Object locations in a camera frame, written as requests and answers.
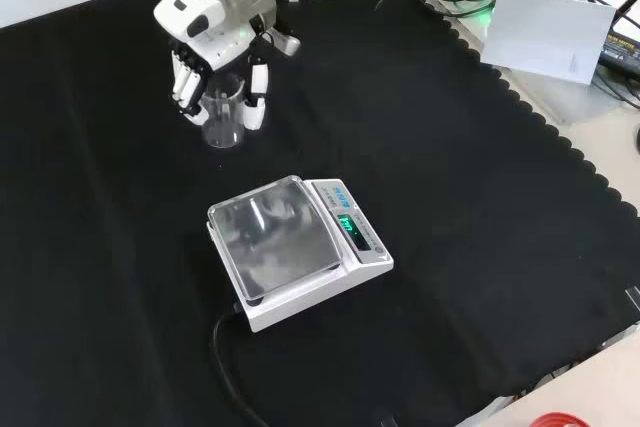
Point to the red round object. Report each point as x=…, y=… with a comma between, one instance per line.
x=556, y=420

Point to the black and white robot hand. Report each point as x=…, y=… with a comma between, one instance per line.
x=210, y=29

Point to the black cloth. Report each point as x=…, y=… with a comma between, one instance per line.
x=300, y=197

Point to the clear glass beaker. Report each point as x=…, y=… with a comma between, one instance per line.
x=223, y=114

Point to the black power adapter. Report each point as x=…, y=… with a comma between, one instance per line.
x=620, y=49

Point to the white electronic balance steel pan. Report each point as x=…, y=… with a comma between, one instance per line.
x=295, y=247

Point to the pale board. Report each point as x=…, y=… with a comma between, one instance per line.
x=547, y=34

